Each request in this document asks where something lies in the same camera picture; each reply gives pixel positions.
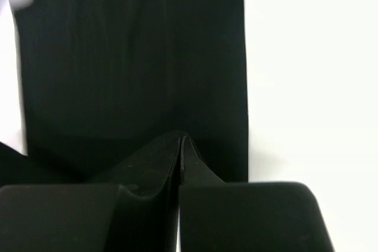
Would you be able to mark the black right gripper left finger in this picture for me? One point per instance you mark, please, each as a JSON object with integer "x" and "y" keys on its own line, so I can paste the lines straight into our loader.
{"x": 129, "y": 207}

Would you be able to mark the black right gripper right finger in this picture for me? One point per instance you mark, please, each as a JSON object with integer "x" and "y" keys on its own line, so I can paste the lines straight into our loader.
{"x": 255, "y": 217}

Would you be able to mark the black tank top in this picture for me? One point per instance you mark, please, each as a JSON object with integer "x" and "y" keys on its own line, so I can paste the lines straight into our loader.
{"x": 99, "y": 79}

